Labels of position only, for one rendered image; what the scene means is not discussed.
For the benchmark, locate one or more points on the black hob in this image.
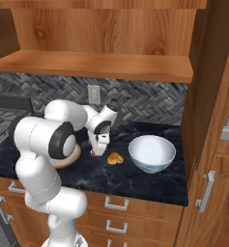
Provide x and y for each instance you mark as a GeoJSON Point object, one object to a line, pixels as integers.
{"type": "Point", "coordinates": [0, 123]}

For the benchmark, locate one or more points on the pink cupcake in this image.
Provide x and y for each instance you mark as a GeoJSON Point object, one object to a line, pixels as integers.
{"type": "Point", "coordinates": [94, 155]}

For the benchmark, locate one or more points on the grey wall outlet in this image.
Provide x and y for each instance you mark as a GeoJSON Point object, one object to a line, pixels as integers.
{"type": "Point", "coordinates": [94, 94]}

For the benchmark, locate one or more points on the golden brown bread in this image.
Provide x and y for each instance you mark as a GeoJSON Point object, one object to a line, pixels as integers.
{"type": "Point", "coordinates": [115, 159]}

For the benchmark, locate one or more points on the wooden wall shelf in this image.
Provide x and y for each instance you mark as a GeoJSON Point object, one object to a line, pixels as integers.
{"type": "Point", "coordinates": [96, 66]}
{"type": "Point", "coordinates": [96, 4]}

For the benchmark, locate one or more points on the wooden drawer front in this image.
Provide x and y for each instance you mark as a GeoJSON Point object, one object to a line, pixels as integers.
{"type": "Point", "coordinates": [148, 230]}
{"type": "Point", "coordinates": [151, 205]}
{"type": "Point", "coordinates": [0, 184]}

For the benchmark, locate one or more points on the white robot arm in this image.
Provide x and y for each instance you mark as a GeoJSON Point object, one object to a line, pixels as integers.
{"type": "Point", "coordinates": [38, 141]}

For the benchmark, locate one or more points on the tall wooden cabinet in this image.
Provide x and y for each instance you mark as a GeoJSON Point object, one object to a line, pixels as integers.
{"type": "Point", "coordinates": [212, 64]}

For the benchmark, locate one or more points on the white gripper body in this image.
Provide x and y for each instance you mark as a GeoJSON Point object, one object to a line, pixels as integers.
{"type": "Point", "coordinates": [99, 147]}

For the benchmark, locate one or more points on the wooden cupboard door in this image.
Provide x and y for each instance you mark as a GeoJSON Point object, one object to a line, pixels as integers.
{"type": "Point", "coordinates": [219, 205]}

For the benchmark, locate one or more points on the large white bowl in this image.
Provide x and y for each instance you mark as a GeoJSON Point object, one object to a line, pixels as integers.
{"type": "Point", "coordinates": [151, 153]}

